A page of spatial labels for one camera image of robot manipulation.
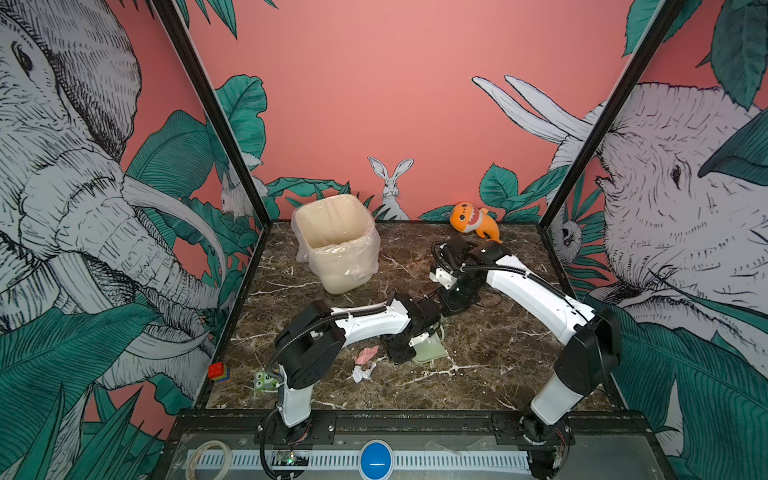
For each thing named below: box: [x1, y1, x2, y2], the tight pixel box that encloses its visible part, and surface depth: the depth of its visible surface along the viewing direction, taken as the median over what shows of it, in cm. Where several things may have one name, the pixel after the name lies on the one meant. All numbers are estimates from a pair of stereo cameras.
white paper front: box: [346, 362, 377, 384], surface depth 83 cm
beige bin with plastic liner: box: [291, 194, 381, 295], surface depth 92 cm
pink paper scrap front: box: [355, 345, 380, 365], surface depth 87 cm
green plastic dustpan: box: [411, 326, 449, 363], surface depth 89 cm
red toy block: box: [207, 362, 224, 379], surface depth 79 cm
